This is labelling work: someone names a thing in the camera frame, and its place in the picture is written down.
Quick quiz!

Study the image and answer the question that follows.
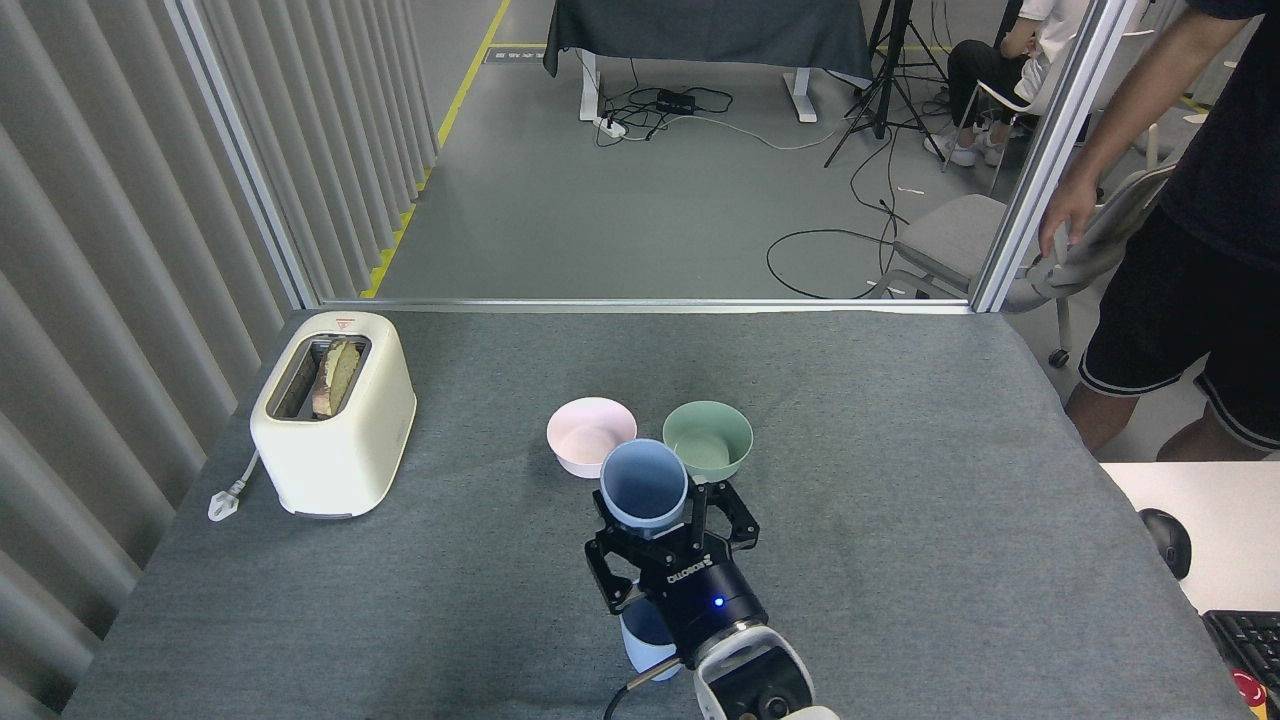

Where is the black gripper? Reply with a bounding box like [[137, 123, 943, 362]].
[[584, 480, 769, 656]]

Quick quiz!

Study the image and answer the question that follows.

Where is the blue plastic cup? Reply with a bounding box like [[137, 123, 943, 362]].
[[599, 438, 690, 541], [620, 595, 683, 683]]

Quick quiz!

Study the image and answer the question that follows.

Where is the black computer mouse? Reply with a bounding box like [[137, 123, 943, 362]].
[[1138, 508, 1193, 582]]

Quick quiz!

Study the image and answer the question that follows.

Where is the person's right hand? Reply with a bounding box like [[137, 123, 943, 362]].
[[1038, 178, 1101, 259]]

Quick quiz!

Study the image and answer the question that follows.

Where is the green bowl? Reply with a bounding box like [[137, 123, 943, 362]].
[[662, 401, 754, 485]]

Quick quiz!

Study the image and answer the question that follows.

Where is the pink bowl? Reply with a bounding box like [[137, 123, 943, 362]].
[[546, 397, 638, 480]]

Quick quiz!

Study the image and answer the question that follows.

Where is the grey table cloth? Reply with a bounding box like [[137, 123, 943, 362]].
[[60, 310, 1256, 720]]

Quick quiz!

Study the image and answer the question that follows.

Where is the cream white toaster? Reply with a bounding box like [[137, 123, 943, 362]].
[[250, 311, 417, 519]]

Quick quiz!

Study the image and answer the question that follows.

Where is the toasted bread slice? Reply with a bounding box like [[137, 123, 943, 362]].
[[311, 338, 362, 419]]

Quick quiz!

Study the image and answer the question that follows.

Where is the grey office chair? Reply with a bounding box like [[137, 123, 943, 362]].
[[870, 160, 1179, 368]]

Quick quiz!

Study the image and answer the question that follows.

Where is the dark table cloth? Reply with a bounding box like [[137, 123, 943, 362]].
[[543, 0, 873, 86]]

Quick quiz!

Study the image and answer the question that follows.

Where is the black tripod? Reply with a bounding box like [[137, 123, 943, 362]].
[[825, 0, 951, 169]]

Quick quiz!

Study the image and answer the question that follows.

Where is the white desk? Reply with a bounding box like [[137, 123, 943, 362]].
[[1100, 462, 1280, 720]]

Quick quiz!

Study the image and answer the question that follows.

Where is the white chair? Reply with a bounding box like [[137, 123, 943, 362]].
[[940, 30, 1153, 201]]

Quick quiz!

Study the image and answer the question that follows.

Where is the black keyboard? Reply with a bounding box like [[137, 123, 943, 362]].
[[1203, 610, 1280, 691]]

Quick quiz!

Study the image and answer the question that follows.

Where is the red round button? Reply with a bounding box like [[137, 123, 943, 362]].
[[1230, 668, 1271, 715]]

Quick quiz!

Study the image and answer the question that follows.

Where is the seated person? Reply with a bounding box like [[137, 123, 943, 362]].
[[925, 0, 1101, 168]]

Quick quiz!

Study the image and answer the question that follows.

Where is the standing person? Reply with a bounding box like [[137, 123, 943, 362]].
[[1065, 0, 1280, 463]]

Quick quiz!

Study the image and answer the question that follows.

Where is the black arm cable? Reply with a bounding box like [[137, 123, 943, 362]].
[[603, 650, 687, 720]]

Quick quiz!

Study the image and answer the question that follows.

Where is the silver frame rail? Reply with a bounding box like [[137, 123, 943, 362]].
[[318, 297, 973, 316]]

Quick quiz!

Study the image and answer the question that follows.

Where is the black floor cable loop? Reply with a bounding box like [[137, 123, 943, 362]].
[[766, 120, 913, 301]]

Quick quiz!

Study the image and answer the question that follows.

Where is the white floor cable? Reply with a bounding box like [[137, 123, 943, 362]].
[[690, 112, 851, 152]]

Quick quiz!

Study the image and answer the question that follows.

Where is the white toaster cord with plug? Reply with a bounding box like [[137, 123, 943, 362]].
[[208, 452, 261, 523]]

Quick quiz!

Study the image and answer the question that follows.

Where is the white table frame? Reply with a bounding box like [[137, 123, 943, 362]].
[[578, 50, 819, 125]]

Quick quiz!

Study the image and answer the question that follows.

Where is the silver frame post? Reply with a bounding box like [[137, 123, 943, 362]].
[[970, 0, 1141, 314], [165, 0, 321, 309]]

